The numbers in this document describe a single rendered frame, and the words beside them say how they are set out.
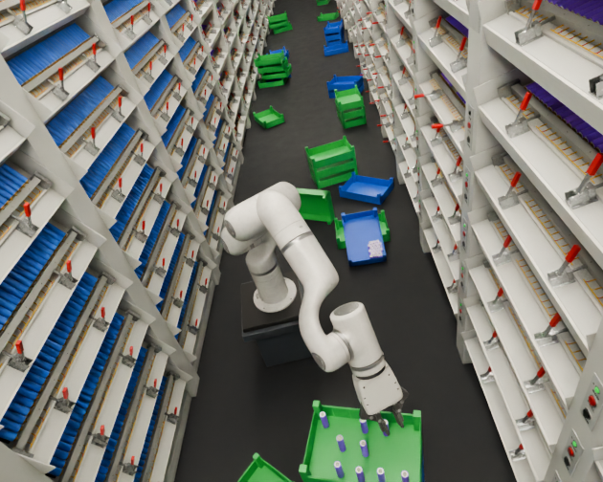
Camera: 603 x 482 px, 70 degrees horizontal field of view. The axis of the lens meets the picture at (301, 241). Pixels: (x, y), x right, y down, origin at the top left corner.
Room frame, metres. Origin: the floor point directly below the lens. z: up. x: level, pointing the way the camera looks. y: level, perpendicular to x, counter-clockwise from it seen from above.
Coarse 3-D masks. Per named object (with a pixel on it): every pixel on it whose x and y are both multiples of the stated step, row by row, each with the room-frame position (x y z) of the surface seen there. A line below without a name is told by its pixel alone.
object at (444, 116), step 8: (424, 72) 1.66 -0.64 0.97; (432, 72) 1.65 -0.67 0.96; (440, 72) 1.64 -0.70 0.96; (424, 80) 1.66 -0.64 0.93; (432, 80) 1.64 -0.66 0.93; (424, 88) 1.61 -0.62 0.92; (432, 88) 1.58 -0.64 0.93; (432, 104) 1.46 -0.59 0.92; (440, 104) 1.42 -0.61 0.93; (440, 112) 1.37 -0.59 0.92; (448, 112) 1.35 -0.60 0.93; (440, 120) 1.34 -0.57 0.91; (448, 120) 1.29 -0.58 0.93; (448, 128) 1.25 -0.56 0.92; (464, 128) 1.20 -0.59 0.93; (448, 136) 1.27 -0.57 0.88; (456, 136) 1.18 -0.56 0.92; (456, 144) 1.16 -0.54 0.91
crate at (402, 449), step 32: (352, 416) 0.65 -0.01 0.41; (384, 416) 0.62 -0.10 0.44; (416, 416) 0.57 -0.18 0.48; (320, 448) 0.59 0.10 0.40; (352, 448) 0.57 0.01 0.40; (384, 448) 0.55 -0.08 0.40; (416, 448) 0.53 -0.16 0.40; (320, 480) 0.49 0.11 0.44; (352, 480) 0.49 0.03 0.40; (416, 480) 0.45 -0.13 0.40
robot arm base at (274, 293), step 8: (272, 272) 1.27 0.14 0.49; (280, 272) 1.31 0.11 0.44; (256, 280) 1.28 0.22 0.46; (264, 280) 1.26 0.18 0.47; (272, 280) 1.27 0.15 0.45; (280, 280) 1.29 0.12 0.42; (288, 280) 1.38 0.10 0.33; (264, 288) 1.27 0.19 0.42; (272, 288) 1.27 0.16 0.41; (280, 288) 1.28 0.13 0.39; (288, 288) 1.33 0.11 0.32; (296, 288) 1.33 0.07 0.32; (256, 296) 1.34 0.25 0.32; (264, 296) 1.28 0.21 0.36; (272, 296) 1.27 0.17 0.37; (280, 296) 1.27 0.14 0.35; (288, 296) 1.29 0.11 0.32; (256, 304) 1.30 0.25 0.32; (264, 304) 1.28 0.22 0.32; (272, 304) 1.27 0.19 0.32; (280, 304) 1.26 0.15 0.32; (288, 304) 1.25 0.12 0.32; (272, 312) 1.24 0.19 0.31
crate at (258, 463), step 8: (256, 456) 0.78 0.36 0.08; (256, 464) 0.78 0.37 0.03; (264, 464) 0.77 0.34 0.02; (248, 472) 0.75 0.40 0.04; (256, 472) 0.76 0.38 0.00; (264, 472) 0.75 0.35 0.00; (272, 472) 0.75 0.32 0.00; (280, 472) 0.71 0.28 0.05; (240, 480) 0.73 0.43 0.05; (248, 480) 0.74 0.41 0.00; (256, 480) 0.73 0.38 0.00; (264, 480) 0.73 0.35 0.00; (272, 480) 0.72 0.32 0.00; (280, 480) 0.71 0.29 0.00; (288, 480) 0.69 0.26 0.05
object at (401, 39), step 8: (400, 24) 2.35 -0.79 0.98; (392, 32) 2.36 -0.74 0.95; (400, 32) 2.33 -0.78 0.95; (408, 32) 2.23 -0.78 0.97; (392, 40) 2.31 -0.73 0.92; (400, 40) 2.19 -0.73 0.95; (408, 40) 2.19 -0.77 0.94; (400, 48) 2.15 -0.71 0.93; (408, 48) 2.10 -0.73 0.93; (400, 56) 2.07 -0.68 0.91; (408, 56) 2.00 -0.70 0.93; (408, 64) 1.91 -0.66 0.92
